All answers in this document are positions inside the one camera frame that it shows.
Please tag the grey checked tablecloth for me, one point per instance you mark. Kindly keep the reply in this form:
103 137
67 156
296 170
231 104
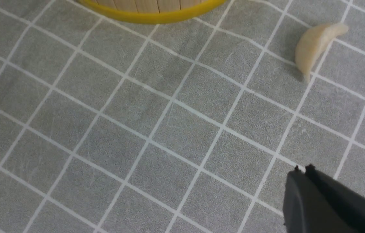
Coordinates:
191 127

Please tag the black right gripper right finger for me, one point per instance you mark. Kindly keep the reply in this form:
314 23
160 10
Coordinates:
347 204

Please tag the cream white dumpling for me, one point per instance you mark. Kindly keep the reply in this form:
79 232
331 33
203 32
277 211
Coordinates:
313 43

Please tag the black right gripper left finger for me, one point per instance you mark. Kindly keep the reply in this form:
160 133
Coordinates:
306 210

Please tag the yellow rimmed bamboo steamer tray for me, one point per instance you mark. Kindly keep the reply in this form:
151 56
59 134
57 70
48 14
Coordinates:
151 12

